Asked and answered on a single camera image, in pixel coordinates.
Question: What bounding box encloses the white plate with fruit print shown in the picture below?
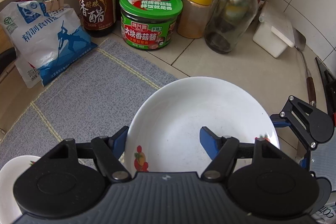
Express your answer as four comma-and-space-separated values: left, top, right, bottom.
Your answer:
124, 77, 280, 174

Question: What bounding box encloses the plain white bowl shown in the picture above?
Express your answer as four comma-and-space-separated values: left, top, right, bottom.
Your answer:
0, 155, 40, 224

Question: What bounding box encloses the grey checked cloth mat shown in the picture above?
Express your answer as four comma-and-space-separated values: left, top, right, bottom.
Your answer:
1, 36, 175, 163

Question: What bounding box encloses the white plastic container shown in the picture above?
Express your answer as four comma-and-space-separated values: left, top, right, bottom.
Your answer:
252, 2, 294, 59

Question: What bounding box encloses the white blue salt bag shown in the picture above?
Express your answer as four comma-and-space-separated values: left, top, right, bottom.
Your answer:
1, 1, 97, 86

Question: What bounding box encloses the yellow lid spice jar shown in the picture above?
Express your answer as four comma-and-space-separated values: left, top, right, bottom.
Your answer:
177, 0, 213, 39

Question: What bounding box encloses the clear glass oil bottle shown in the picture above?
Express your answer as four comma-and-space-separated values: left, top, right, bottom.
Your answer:
204, 0, 258, 54

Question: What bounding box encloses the green lid sauce jar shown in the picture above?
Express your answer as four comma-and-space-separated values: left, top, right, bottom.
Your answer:
120, 0, 183, 51

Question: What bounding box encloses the metal spatula wooden handle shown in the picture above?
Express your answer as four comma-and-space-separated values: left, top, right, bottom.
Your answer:
293, 28, 317, 107

